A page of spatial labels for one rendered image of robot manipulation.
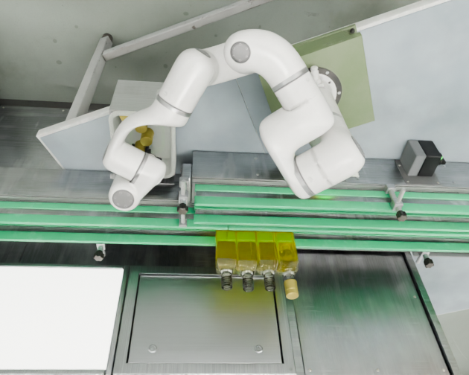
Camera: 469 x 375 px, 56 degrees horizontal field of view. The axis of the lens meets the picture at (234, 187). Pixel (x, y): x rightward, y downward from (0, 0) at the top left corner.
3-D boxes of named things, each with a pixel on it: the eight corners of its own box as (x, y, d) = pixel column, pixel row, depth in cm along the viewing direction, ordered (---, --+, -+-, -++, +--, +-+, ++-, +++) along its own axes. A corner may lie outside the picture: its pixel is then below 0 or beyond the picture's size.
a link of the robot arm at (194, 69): (217, 135, 94) (228, 126, 108) (271, 45, 88) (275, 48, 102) (152, 93, 94) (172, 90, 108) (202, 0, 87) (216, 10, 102)
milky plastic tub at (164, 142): (119, 158, 135) (115, 176, 129) (112, 94, 120) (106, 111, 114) (176, 160, 137) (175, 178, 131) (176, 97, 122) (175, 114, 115)
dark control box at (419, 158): (398, 158, 140) (406, 175, 134) (407, 138, 135) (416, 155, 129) (423, 159, 141) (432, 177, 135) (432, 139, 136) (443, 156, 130)
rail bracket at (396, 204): (380, 188, 132) (394, 222, 122) (388, 170, 127) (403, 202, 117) (393, 189, 132) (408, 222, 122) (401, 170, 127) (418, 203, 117)
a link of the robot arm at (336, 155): (355, 130, 105) (376, 174, 93) (307, 157, 109) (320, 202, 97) (337, 102, 99) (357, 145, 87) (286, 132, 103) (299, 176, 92)
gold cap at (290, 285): (294, 277, 119) (296, 291, 116) (298, 283, 122) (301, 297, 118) (281, 280, 120) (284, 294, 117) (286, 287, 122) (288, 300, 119)
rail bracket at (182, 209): (179, 206, 132) (176, 238, 123) (179, 163, 121) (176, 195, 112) (189, 207, 133) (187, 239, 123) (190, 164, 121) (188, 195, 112)
